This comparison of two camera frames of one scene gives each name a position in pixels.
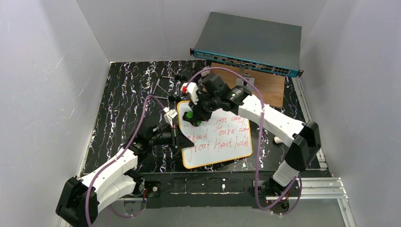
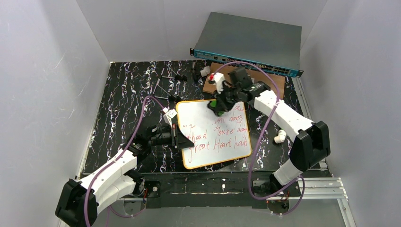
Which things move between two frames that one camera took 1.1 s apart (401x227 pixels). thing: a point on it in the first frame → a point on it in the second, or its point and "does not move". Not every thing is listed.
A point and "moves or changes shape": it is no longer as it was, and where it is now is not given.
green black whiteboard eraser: x=195 y=118 moves or changes shape
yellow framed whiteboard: x=224 y=135 does not move
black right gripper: x=199 y=109 → x=226 y=96
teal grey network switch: x=254 y=44 does not move
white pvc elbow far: x=204 y=73 does not move
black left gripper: x=175 y=136 does not move
